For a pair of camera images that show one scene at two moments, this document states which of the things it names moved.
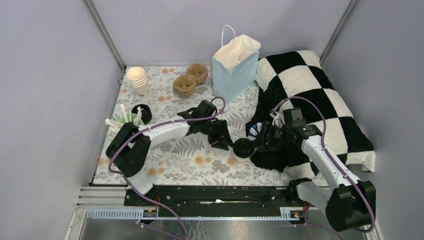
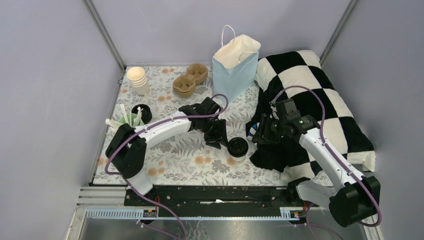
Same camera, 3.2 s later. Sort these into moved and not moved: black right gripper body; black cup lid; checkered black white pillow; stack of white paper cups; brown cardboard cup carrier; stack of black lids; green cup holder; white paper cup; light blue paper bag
Moved: black cup lid; white paper cup; black right gripper body
Not moved: green cup holder; checkered black white pillow; brown cardboard cup carrier; stack of black lids; light blue paper bag; stack of white paper cups
